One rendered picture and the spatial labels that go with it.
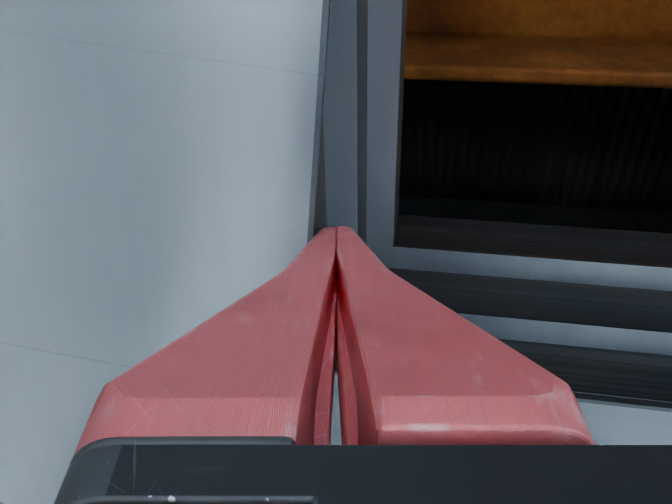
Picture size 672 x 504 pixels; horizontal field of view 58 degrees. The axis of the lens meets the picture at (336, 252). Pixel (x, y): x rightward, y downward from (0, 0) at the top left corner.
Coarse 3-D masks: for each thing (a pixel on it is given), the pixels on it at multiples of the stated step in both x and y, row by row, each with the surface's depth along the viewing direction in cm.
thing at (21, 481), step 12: (0, 480) 20; (12, 480) 19; (24, 480) 19; (36, 480) 19; (48, 480) 19; (0, 492) 20; (12, 492) 20; (24, 492) 20; (36, 492) 20; (48, 492) 20
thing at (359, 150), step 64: (384, 0) 12; (384, 64) 13; (384, 128) 14; (320, 192) 13; (384, 192) 15; (384, 256) 16; (448, 256) 16; (512, 256) 15; (576, 256) 15; (640, 256) 15; (512, 320) 14; (576, 320) 14; (640, 320) 14; (576, 384) 14; (640, 384) 14
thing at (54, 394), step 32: (0, 352) 16; (32, 352) 15; (0, 384) 16; (32, 384) 16; (64, 384) 16; (96, 384) 16; (0, 416) 17; (32, 416) 17; (64, 416) 17; (0, 448) 18; (32, 448) 18; (64, 448) 18
